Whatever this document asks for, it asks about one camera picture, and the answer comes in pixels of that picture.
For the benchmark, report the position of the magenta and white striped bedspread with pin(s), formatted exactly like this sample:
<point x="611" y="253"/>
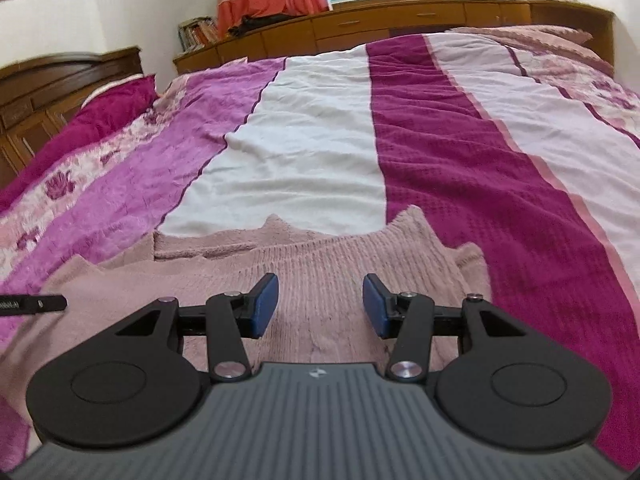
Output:
<point x="475" y="170"/>

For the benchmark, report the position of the pink textured pillow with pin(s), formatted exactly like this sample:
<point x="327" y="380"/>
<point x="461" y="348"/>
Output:
<point x="540" y="40"/>

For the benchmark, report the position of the pink knitted sweater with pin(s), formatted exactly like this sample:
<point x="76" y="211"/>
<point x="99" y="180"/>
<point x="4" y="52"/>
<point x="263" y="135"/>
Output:
<point x="320" y="270"/>

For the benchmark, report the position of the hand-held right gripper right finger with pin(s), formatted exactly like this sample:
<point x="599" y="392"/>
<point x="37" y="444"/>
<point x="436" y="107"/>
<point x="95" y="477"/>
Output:
<point x="375" y="305"/>

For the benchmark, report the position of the wooden drawer cabinet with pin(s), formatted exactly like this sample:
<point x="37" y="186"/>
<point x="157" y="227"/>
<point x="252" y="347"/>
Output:
<point x="390" y="20"/>

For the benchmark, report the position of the carved wooden headboard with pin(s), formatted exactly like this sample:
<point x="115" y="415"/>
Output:
<point x="45" y="90"/>

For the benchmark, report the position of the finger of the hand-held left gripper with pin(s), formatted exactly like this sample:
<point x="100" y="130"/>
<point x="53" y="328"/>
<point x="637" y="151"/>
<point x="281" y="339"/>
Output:
<point x="35" y="304"/>

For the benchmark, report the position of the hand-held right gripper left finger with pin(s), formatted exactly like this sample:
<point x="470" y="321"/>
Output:
<point x="265" y="305"/>

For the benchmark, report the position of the row of books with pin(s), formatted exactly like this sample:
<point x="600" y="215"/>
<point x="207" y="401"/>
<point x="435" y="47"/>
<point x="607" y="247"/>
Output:
<point x="197" y="35"/>

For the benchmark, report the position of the dark cloth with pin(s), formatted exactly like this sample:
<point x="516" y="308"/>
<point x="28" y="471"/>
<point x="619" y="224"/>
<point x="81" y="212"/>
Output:
<point x="260" y="24"/>

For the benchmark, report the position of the magenta velvet pillow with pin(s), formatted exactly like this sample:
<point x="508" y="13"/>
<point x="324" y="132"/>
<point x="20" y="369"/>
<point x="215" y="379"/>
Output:
<point x="100" y="115"/>

